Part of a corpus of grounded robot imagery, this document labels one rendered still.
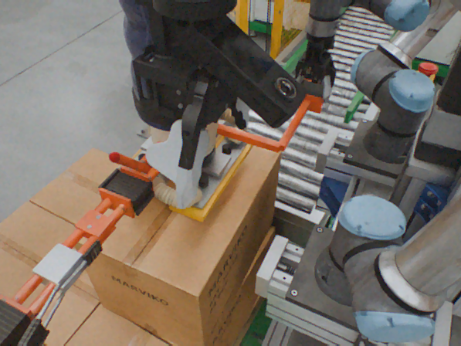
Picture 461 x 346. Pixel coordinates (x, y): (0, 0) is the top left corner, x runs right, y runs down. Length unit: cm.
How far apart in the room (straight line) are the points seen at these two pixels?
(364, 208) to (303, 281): 24
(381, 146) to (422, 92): 19
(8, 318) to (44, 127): 255
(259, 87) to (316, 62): 75
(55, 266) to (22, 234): 99
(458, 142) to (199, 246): 66
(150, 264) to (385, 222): 60
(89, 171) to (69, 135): 118
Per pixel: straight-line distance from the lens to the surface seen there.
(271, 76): 36
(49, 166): 290
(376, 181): 132
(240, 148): 116
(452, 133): 92
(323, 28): 105
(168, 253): 109
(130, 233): 115
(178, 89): 38
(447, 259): 64
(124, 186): 91
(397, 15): 97
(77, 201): 183
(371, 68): 126
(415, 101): 116
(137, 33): 85
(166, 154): 40
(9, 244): 180
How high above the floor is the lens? 184
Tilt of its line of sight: 45 degrees down
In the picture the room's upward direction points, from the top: straight up
